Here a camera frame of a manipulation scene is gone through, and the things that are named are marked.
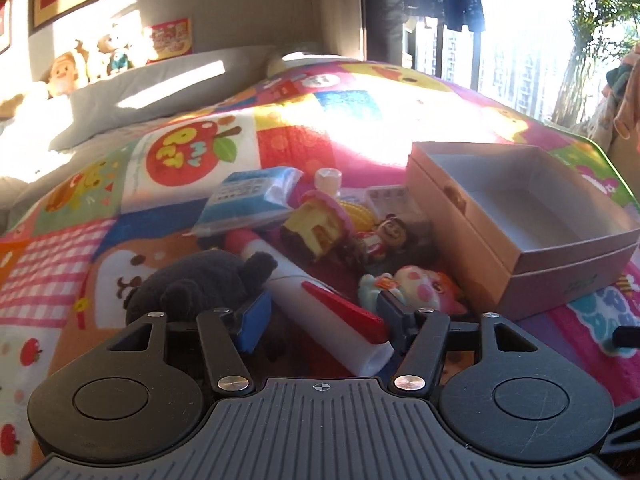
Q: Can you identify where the pink pig figurine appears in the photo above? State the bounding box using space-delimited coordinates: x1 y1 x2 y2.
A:
358 266 468 316

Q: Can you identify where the red white foam rocket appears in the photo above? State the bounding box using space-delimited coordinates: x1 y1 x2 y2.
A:
224 229 394 377

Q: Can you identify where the black plush toy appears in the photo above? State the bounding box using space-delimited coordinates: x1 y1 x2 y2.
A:
124 249 278 324

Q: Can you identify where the red cartoon boy figurine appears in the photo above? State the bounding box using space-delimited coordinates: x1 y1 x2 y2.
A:
352 214 418 264

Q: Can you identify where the yellow pink toy cake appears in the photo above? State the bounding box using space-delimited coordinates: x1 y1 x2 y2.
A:
280 190 355 261

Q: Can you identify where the blue wet wipes pack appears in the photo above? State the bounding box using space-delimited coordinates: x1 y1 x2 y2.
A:
191 167 303 237

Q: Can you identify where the white battery charger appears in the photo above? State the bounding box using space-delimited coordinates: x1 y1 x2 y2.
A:
364 185 423 221

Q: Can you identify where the small white bottle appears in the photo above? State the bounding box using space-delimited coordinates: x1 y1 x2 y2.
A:
314 167 343 198

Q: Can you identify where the yellow toy corn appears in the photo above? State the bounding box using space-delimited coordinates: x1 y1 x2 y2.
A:
338 200 378 232

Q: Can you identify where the open cardboard box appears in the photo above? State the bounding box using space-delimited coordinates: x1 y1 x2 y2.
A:
406 142 639 321

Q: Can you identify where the chair with pink clothes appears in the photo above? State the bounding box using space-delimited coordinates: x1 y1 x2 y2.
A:
588 44 639 188

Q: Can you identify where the grey sofa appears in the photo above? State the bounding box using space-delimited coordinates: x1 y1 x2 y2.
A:
0 44 321 212

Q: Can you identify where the red greeting card box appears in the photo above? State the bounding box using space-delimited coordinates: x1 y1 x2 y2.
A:
150 18 193 62

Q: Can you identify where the white bear plush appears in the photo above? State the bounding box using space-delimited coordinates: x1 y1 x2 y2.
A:
98 28 134 76

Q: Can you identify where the yellow duck plush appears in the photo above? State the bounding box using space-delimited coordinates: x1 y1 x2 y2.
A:
47 51 89 98

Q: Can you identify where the potted palm plant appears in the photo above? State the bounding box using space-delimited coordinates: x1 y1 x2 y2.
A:
551 0 639 127

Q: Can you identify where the left red framed picture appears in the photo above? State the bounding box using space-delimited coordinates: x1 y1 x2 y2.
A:
0 0 20 56

